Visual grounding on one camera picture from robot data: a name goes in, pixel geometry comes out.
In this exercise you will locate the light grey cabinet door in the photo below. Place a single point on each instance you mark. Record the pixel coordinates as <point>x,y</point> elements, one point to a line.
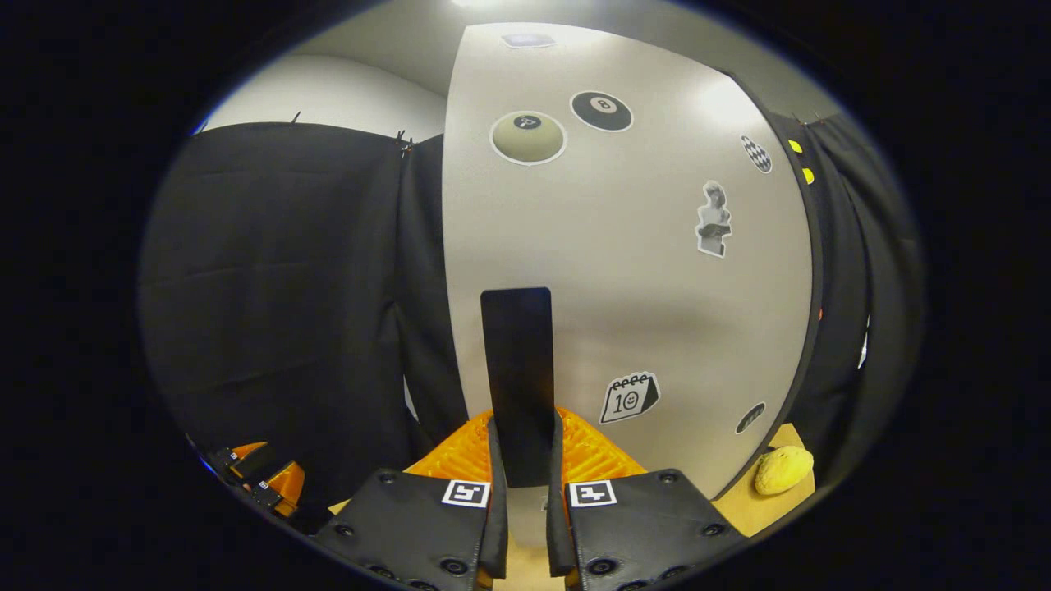
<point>640,287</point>

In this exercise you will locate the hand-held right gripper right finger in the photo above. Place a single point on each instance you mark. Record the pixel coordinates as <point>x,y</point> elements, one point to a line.
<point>558,525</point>

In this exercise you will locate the dark grey cabinet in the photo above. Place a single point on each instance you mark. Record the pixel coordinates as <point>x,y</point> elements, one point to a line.
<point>811,271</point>

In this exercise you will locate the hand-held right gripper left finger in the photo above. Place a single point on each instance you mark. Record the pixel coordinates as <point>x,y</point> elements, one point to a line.
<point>497,525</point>

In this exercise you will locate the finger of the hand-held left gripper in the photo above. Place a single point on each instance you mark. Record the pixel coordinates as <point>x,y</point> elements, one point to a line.
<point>283,488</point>
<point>242,461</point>

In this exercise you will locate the black backdrop cloth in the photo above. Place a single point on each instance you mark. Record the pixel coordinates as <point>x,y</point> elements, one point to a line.
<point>271,287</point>

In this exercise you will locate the yellow toy lemon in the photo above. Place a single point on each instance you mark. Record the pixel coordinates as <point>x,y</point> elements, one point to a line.
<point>784,469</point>

